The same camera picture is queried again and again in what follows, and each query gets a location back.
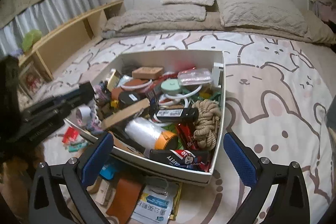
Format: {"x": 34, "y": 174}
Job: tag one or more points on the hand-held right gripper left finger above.
{"x": 97, "y": 158}

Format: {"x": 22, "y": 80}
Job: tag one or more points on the wooden block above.
{"x": 147, "y": 73}

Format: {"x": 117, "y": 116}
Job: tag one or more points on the bear printed blanket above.
{"x": 262, "y": 98}

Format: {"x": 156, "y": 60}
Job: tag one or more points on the white and blue sachet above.
{"x": 153, "y": 205}

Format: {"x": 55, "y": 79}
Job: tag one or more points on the black snack packet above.
{"x": 173, "y": 158}

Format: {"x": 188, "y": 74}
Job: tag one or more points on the white plastic stand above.
{"x": 216, "y": 74}

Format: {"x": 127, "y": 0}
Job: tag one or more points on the clear press-on nails case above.
{"x": 194, "y": 77}

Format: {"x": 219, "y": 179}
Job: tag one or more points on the beige duvet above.
{"x": 323, "y": 32}

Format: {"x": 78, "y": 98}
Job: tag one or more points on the mint green round device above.
{"x": 170, "y": 87}

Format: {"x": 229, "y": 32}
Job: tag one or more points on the yellow striped box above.
{"x": 113, "y": 79}

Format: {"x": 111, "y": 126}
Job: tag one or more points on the brown leather sleeve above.
{"x": 123, "y": 200}

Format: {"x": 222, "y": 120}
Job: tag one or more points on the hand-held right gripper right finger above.
{"x": 237, "y": 158}

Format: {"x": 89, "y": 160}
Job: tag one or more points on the clear film roll orange core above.
{"x": 143, "y": 132}

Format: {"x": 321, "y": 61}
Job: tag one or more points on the folded textured quilt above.
{"x": 157, "y": 16}

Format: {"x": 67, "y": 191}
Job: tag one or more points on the black bottle white label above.
{"x": 176, "y": 114}

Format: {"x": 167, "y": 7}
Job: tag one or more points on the pale blue curtain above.
{"x": 65, "y": 3}

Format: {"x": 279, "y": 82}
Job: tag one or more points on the wooden shelf unit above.
{"x": 68, "y": 40}

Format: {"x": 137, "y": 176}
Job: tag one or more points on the white cardboard box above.
{"x": 157, "y": 169}

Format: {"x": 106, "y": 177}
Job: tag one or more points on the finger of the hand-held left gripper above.
{"x": 52, "y": 109}
{"x": 84, "y": 92}

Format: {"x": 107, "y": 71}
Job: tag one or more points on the pile of clothes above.
{"x": 326, "y": 10}

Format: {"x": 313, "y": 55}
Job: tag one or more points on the black round container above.
{"x": 128, "y": 99}

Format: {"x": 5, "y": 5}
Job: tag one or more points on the large textured pillow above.
{"x": 260, "y": 11}

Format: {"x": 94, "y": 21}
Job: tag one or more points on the framed picture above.
{"x": 31, "y": 81}

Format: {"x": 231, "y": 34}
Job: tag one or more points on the multicolour crocheted cloth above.
{"x": 95, "y": 121}

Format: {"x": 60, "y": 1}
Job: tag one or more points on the blue packet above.
{"x": 108, "y": 171}

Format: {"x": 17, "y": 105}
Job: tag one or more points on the red paper packet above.
{"x": 70, "y": 134}

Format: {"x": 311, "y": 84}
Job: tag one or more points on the white tape roll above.
{"x": 84, "y": 115}

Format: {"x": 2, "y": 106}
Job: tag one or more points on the brown leather pouch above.
{"x": 131, "y": 85}

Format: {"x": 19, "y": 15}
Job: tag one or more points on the red flat box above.
{"x": 186, "y": 134}

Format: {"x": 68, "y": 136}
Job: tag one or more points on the green plush toy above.
{"x": 31, "y": 39}

